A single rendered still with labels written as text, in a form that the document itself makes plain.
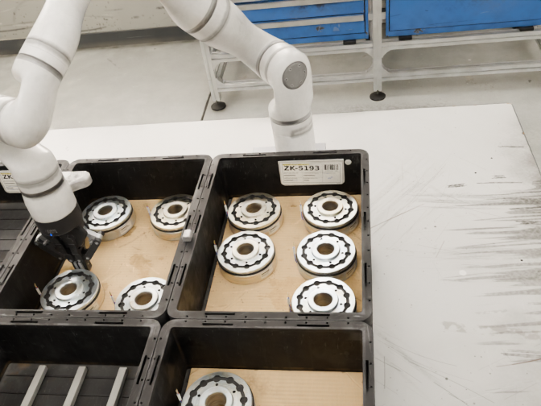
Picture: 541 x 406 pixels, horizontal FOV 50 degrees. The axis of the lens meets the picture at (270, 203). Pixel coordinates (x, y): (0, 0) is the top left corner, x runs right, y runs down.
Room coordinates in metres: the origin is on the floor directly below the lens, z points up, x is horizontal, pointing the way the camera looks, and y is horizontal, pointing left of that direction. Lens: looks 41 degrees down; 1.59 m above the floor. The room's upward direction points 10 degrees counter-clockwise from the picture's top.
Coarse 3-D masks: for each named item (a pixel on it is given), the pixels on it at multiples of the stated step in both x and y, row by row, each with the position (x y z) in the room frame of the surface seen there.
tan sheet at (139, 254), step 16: (144, 208) 0.93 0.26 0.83; (144, 224) 0.88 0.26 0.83; (112, 240) 0.85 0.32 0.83; (128, 240) 0.84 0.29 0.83; (144, 240) 0.84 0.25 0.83; (160, 240) 0.83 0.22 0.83; (96, 256) 0.81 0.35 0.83; (112, 256) 0.81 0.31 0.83; (128, 256) 0.80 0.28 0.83; (144, 256) 0.79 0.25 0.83; (160, 256) 0.78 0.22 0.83; (96, 272) 0.77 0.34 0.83; (112, 272) 0.76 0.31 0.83; (128, 272) 0.76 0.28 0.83; (144, 272) 0.75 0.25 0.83; (160, 272) 0.74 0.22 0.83; (112, 288) 0.72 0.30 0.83; (112, 304) 0.69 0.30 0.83
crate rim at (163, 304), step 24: (72, 168) 0.97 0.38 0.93; (192, 216) 0.77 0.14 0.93; (24, 240) 0.78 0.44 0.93; (0, 288) 0.67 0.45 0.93; (168, 288) 0.61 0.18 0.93; (0, 312) 0.62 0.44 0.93; (24, 312) 0.61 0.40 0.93; (48, 312) 0.60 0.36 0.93; (72, 312) 0.59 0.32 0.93; (96, 312) 0.59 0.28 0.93; (120, 312) 0.58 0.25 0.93; (144, 312) 0.57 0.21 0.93
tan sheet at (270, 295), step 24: (288, 216) 0.84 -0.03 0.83; (360, 216) 0.80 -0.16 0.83; (288, 240) 0.77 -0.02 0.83; (360, 240) 0.74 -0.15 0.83; (288, 264) 0.71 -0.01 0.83; (360, 264) 0.68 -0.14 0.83; (216, 288) 0.68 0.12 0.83; (240, 288) 0.67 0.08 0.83; (264, 288) 0.66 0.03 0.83; (288, 288) 0.66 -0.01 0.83; (360, 288) 0.63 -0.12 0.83
